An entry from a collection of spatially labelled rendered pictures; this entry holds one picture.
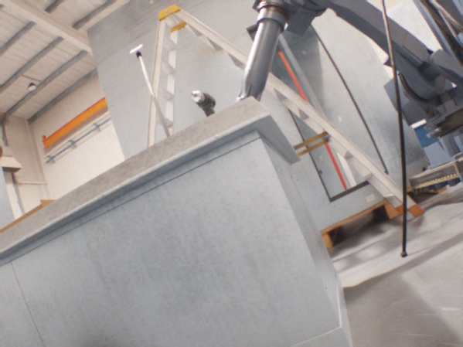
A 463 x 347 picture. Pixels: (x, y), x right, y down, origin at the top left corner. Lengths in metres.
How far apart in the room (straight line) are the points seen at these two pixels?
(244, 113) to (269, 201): 0.19
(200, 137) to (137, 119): 3.23
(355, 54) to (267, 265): 3.01
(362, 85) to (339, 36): 0.51
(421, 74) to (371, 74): 1.21
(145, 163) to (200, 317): 0.38
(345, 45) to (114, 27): 2.47
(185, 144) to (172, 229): 0.20
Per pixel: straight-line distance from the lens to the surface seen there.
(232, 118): 0.88
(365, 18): 2.38
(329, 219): 3.56
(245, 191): 0.92
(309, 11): 2.46
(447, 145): 2.53
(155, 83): 3.24
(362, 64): 3.72
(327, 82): 7.26
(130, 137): 4.12
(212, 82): 3.87
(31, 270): 1.24
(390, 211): 3.48
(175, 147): 0.91
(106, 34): 4.65
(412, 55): 2.44
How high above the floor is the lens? 0.39
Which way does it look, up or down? 8 degrees up
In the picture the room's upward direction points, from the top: 23 degrees counter-clockwise
